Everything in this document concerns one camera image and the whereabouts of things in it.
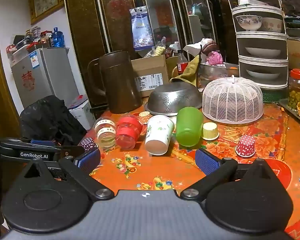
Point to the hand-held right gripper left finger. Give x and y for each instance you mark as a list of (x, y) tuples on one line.
[(88, 159)]

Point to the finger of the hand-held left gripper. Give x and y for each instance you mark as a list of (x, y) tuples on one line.
[(43, 142)]

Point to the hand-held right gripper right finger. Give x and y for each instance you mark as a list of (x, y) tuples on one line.
[(207, 162)]

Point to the white paper cup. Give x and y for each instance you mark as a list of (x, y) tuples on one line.
[(158, 135)]

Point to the purple polka dot baking cup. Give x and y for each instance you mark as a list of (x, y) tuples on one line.
[(88, 143)]

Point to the yellow paper baking cup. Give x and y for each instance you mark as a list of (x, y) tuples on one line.
[(210, 131)]

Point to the green plastic cup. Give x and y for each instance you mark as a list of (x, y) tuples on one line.
[(189, 127)]

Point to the red polka dot baking cup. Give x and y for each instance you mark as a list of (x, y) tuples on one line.
[(246, 147)]

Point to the red clear plastic cup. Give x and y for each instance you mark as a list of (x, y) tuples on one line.
[(128, 131)]

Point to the orange polka dot baking cup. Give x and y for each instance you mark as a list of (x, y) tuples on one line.
[(144, 117)]

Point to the black bag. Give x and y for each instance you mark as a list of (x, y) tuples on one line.
[(50, 120)]

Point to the white carton box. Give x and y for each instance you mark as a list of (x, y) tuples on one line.
[(83, 113)]

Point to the floral orange tablecloth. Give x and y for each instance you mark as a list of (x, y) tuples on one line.
[(150, 172)]

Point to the grey refrigerator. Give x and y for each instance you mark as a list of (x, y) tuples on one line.
[(47, 77)]

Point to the white mesh food cover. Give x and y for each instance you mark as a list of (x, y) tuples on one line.
[(232, 100)]

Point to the metal colander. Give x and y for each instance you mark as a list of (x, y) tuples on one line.
[(173, 98)]

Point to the wooden door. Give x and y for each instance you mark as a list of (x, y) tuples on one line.
[(0, 85)]

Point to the red round plate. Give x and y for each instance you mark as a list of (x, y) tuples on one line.
[(280, 173)]

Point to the brown plastic pitcher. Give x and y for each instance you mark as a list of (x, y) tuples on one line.
[(120, 82)]

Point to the metal basin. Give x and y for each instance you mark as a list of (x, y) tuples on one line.
[(215, 73)]

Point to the green cloth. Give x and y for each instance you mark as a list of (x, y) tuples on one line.
[(188, 72)]

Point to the green plastic basket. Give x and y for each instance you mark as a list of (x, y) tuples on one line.
[(273, 95)]

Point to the metal tray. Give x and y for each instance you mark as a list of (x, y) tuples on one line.
[(287, 106)]

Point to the cola bottle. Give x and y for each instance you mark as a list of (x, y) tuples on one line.
[(182, 63)]

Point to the white plate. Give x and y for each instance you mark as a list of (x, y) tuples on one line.
[(263, 52), (263, 75)]

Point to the pink cloth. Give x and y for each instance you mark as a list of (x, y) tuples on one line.
[(215, 58)]

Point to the blue water bottle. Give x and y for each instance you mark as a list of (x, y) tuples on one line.
[(58, 38)]

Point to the cardboard box with label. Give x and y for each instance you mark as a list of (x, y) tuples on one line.
[(150, 72)]

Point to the white plastic bag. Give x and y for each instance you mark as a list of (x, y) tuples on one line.
[(193, 47)]

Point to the red lidded glass jar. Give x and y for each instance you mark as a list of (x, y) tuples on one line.
[(299, 90)]

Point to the dark mirrored wardrobe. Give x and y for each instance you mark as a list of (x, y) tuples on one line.
[(87, 25)]

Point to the plain cardboard box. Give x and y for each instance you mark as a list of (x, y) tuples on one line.
[(298, 55)]

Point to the blue white snack bag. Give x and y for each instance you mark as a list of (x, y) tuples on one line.
[(142, 27)]

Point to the white tiered dish rack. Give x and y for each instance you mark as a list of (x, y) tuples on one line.
[(284, 40)]

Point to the blue floral bowl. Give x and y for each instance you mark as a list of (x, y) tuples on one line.
[(248, 22)]

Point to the pink floral bowl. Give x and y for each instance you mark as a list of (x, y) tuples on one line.
[(272, 25)]

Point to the flat white box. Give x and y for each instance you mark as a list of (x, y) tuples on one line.
[(252, 2)]

